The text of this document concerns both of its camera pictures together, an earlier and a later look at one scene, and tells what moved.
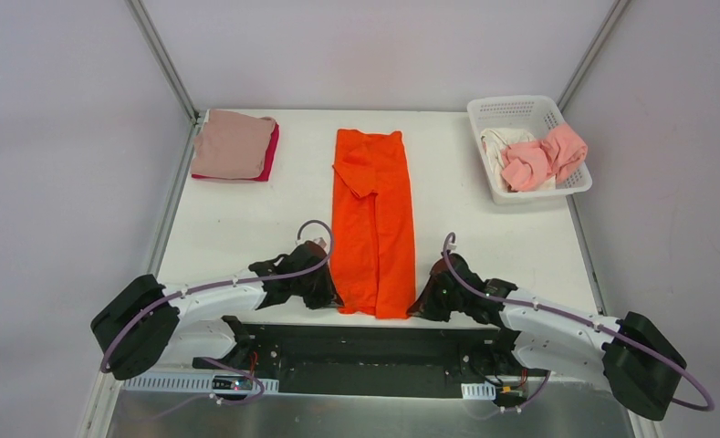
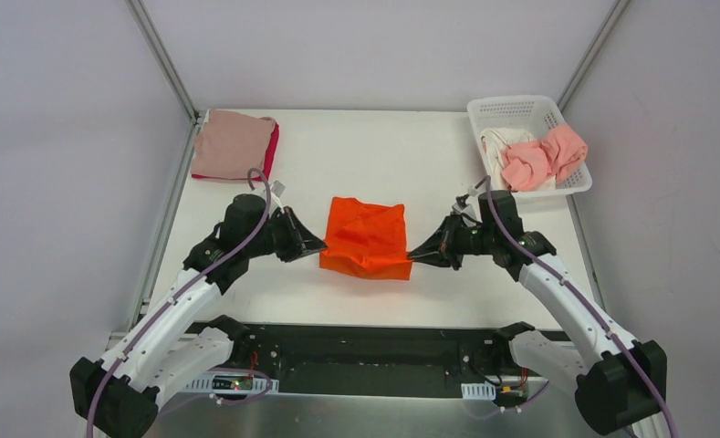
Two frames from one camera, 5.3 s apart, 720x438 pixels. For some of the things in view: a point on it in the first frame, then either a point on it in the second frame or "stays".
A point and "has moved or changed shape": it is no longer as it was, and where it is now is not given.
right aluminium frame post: x=618 y=8 stays
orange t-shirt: x=371 y=248 has moved or changed shape
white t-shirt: x=495 y=140 stays
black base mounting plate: x=379 y=359 stays
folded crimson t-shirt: x=268 y=164 stays
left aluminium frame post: x=148 y=29 stays
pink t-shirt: x=531 y=165 stays
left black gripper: x=319 y=285 -> x=293 y=234
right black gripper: x=434 y=293 -> x=449 y=241
